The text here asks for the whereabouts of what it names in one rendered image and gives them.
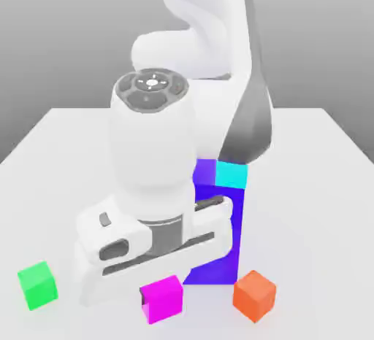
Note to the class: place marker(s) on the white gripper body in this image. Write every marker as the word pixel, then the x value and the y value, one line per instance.
pixel 163 267

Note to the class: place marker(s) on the small magenta cube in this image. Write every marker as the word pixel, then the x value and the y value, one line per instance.
pixel 165 302

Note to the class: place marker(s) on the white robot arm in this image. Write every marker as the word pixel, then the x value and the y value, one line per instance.
pixel 152 147

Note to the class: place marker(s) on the small orange cube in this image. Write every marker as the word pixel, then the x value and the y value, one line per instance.
pixel 254 296

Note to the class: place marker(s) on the small cyan cube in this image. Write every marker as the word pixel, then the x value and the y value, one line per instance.
pixel 231 175

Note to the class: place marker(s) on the small green cube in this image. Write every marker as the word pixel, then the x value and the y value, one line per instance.
pixel 38 287

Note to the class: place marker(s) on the large purple box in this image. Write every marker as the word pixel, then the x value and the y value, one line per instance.
pixel 237 229

